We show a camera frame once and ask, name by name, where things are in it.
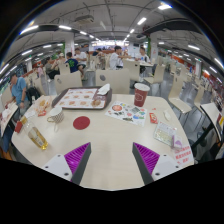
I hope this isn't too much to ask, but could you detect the clear plastic bag with food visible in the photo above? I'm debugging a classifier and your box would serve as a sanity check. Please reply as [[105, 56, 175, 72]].
[[33, 95, 54, 114]]

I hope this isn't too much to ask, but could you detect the brown food tray with menu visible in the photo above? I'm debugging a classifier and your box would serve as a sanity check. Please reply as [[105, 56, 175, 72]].
[[51, 86, 113, 111]]

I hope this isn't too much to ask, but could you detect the white patterned mug, gold handle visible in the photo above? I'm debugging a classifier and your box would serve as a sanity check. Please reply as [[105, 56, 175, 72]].
[[46, 105, 65, 125]]

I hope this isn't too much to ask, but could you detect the white table sign, red print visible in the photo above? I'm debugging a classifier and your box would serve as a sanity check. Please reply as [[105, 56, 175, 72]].
[[172, 144, 195, 167]]

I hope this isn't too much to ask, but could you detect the black backpack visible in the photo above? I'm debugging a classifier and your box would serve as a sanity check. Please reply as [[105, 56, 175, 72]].
[[25, 86, 42, 107]]

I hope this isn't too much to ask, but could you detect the red box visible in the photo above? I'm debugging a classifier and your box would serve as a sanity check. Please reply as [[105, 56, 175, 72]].
[[13, 120, 24, 134]]

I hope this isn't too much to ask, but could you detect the group of beige chairs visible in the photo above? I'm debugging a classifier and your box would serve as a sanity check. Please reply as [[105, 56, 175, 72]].
[[143, 56, 214, 121]]

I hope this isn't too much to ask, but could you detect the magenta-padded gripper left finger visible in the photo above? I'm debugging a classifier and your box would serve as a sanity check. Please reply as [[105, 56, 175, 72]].
[[41, 142, 92, 186]]

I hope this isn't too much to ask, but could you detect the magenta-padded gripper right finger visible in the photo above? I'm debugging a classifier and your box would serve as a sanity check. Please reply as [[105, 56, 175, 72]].
[[131, 142, 183, 186]]

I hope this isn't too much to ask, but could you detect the group of ceiling lights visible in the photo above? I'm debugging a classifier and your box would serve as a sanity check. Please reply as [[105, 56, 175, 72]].
[[0, 2, 224, 84]]

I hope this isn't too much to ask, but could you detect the small red sauce packet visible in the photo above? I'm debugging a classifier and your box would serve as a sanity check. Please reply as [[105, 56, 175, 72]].
[[148, 112, 159, 125]]

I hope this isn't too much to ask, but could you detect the small white wrapper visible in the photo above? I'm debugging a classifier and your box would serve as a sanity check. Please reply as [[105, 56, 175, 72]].
[[163, 109, 172, 122]]

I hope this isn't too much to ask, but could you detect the clear plastic package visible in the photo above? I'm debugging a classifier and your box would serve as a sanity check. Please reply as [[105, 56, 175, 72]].
[[153, 121, 178, 147]]

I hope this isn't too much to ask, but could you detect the ceiling air conditioner unit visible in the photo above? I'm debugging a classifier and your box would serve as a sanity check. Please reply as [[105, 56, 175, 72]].
[[74, 14, 95, 24]]

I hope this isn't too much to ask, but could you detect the red paper cup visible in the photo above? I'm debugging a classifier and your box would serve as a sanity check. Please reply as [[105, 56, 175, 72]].
[[133, 82, 151, 108]]

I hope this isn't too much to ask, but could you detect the flat round red coaster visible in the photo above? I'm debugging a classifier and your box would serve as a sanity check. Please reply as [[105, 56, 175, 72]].
[[72, 115, 91, 131]]

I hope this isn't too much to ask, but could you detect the clear bottle with yellow cap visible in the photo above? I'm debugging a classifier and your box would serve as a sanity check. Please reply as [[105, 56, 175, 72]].
[[20, 114, 50, 151]]

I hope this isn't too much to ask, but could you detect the colourful printed leaflet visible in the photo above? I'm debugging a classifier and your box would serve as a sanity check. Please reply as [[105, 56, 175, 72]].
[[104, 100, 148, 127]]

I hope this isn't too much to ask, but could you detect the beige neighbouring table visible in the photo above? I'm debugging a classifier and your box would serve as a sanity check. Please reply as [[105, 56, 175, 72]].
[[199, 102, 224, 141], [0, 103, 19, 138]]

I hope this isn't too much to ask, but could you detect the crumpled white napkin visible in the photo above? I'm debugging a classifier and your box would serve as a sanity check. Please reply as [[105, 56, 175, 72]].
[[96, 83, 112, 97]]

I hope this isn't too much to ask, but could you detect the person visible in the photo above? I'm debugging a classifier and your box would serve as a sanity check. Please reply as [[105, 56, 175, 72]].
[[6, 73, 31, 116], [134, 46, 151, 65], [109, 45, 133, 71], [44, 56, 61, 80], [64, 51, 80, 74], [73, 47, 88, 76]]

